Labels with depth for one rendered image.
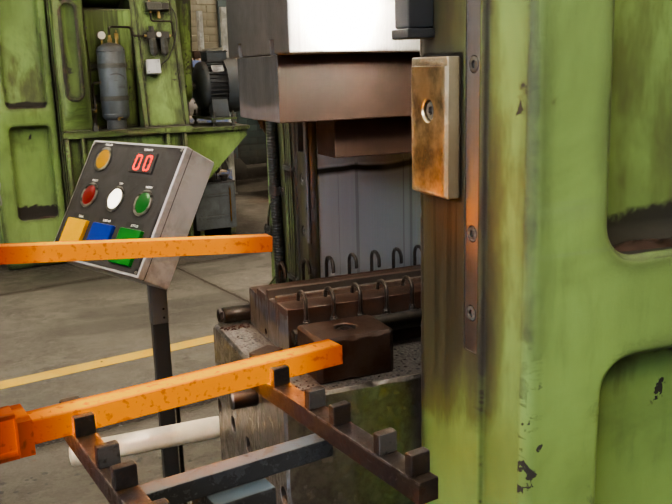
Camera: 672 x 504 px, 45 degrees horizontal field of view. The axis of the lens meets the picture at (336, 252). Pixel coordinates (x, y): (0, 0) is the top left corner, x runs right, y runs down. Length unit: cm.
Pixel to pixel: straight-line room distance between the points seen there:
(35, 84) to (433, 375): 525
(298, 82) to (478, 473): 59
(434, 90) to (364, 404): 44
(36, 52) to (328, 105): 505
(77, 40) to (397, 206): 467
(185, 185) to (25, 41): 457
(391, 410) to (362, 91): 47
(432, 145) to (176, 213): 76
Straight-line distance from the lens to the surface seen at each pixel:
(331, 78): 120
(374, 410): 117
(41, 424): 81
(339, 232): 152
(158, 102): 627
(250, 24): 129
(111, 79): 610
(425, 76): 103
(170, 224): 164
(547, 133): 89
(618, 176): 103
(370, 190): 153
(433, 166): 102
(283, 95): 118
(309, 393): 82
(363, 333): 115
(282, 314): 125
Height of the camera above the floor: 135
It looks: 13 degrees down
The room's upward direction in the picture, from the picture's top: 2 degrees counter-clockwise
